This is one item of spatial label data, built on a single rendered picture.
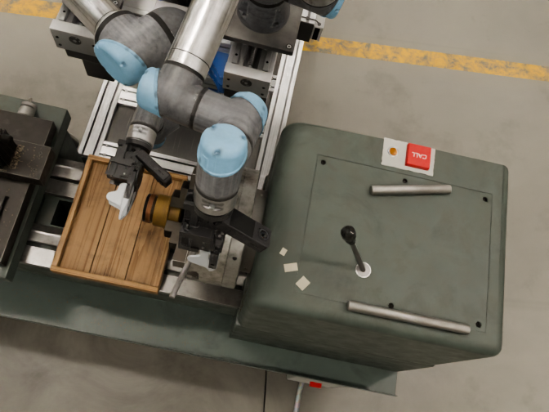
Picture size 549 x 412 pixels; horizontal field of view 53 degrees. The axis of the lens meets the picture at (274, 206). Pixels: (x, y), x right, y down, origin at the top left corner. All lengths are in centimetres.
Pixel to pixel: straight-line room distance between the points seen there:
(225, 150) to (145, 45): 49
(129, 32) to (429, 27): 234
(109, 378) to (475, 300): 161
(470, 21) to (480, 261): 229
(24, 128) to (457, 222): 121
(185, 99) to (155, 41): 35
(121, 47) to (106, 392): 159
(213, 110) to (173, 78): 9
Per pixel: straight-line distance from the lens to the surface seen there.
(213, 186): 88
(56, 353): 253
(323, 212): 129
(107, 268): 163
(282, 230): 126
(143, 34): 127
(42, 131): 171
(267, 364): 193
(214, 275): 135
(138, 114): 154
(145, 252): 162
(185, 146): 248
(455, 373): 270
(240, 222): 100
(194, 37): 98
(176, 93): 94
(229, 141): 85
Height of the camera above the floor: 245
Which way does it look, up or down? 69 degrees down
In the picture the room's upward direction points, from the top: 21 degrees clockwise
